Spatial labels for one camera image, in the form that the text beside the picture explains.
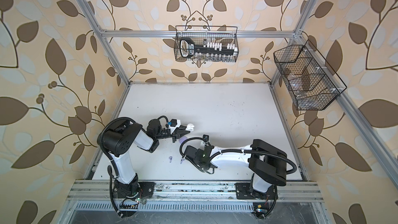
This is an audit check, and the white earbud charging case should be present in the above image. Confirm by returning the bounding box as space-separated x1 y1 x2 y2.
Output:
186 123 194 131

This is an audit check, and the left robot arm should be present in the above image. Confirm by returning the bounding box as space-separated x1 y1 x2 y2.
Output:
97 116 194 186

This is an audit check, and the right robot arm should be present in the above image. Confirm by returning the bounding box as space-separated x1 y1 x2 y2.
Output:
179 135 297 194

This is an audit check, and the purple earbud charging case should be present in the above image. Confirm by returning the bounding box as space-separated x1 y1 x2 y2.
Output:
179 136 187 144

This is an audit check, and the black tool with white parts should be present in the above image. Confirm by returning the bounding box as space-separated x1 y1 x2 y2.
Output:
177 37 239 59

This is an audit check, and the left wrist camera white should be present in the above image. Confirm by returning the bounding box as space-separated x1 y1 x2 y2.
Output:
168 119 181 128

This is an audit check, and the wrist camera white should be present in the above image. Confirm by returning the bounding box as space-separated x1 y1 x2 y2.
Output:
168 119 181 128
202 134 210 146

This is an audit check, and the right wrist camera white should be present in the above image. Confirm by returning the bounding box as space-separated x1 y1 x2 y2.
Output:
202 134 210 146

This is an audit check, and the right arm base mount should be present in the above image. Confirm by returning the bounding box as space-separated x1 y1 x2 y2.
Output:
235 183 278 219

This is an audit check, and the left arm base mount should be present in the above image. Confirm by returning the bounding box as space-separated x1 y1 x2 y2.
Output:
109 180 155 218

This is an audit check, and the black wire basket back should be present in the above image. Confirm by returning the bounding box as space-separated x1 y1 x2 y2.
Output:
174 24 239 63

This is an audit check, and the black wire basket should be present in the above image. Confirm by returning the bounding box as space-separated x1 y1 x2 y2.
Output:
273 40 347 111
174 24 239 63

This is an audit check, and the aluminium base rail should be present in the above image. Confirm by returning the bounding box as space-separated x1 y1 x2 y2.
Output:
65 180 324 213

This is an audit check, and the aluminium frame back bar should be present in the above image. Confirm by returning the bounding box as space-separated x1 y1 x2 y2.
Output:
100 29 296 38

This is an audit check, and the black wire basket right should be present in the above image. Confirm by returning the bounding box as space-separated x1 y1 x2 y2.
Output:
273 40 347 111

